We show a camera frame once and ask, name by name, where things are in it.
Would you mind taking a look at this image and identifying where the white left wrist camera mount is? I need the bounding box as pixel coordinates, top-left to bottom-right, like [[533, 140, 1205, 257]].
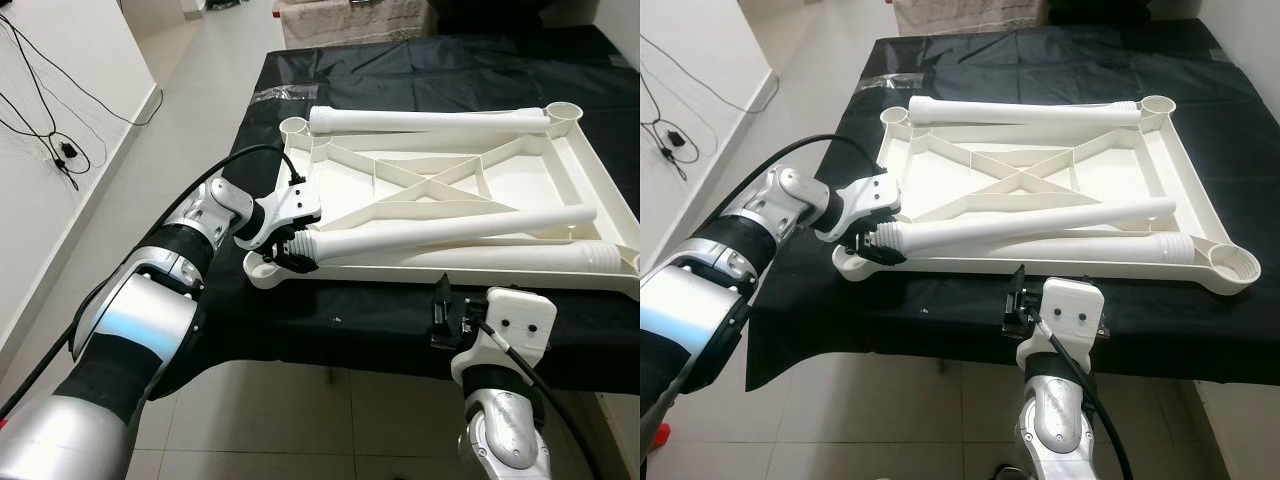
[[255, 180, 323, 251], [835, 170, 901, 241]]

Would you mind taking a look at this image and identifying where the white plastic table top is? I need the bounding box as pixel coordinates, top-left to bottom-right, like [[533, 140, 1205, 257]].
[[832, 92, 1259, 297], [243, 100, 641, 301]]

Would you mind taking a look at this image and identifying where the beige patterned bench cover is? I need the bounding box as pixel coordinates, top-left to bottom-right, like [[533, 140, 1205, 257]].
[[892, 0, 1051, 39], [282, 0, 433, 49]]

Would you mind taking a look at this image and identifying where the thin black wall cable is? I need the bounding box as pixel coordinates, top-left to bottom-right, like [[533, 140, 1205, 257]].
[[640, 35, 781, 126], [0, 12, 93, 193], [640, 75, 701, 183], [5, 35, 163, 127]]

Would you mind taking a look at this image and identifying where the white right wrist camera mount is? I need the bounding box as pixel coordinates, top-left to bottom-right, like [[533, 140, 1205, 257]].
[[450, 288, 558, 389], [1020, 278, 1106, 376]]

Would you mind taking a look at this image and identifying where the black tablecloth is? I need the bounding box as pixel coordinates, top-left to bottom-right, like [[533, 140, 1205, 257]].
[[745, 15, 1280, 393], [148, 20, 641, 403]]

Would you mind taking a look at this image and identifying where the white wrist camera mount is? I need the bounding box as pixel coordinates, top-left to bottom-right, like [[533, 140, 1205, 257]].
[[1020, 278, 1106, 376], [450, 288, 558, 389], [255, 180, 323, 251], [835, 170, 901, 241]]

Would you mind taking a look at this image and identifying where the white plastic table leg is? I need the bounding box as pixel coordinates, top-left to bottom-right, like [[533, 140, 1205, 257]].
[[308, 103, 556, 136], [290, 205, 598, 273], [908, 95, 1141, 129], [868, 197, 1178, 269], [430, 238, 626, 273], [1010, 232, 1204, 269]]

